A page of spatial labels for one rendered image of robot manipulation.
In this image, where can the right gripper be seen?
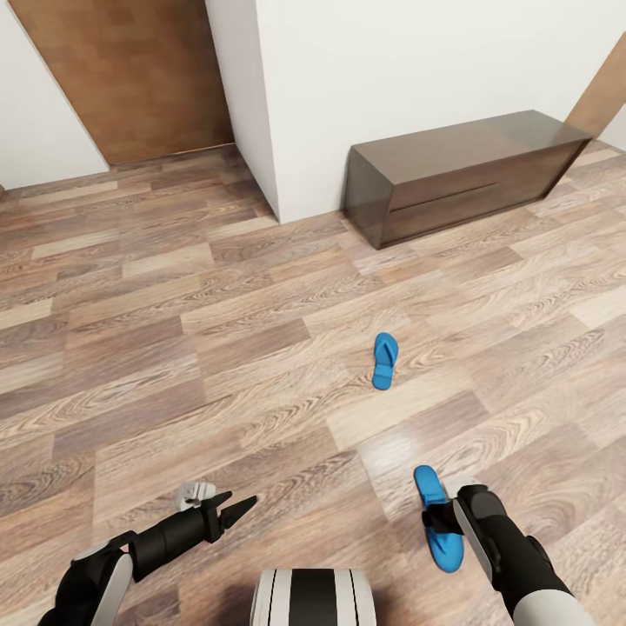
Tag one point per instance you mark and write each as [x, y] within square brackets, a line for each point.
[440, 517]

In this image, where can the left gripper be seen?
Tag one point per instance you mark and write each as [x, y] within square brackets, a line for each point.
[189, 527]

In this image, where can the bench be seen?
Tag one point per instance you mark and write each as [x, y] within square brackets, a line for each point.
[411, 186]

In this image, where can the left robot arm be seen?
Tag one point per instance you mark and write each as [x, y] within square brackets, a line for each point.
[91, 591]

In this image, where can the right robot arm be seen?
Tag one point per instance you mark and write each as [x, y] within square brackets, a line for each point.
[516, 565]

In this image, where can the sandal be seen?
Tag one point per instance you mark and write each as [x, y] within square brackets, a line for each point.
[386, 351]
[446, 548]

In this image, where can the robot trunk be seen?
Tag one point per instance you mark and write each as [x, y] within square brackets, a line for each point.
[313, 597]

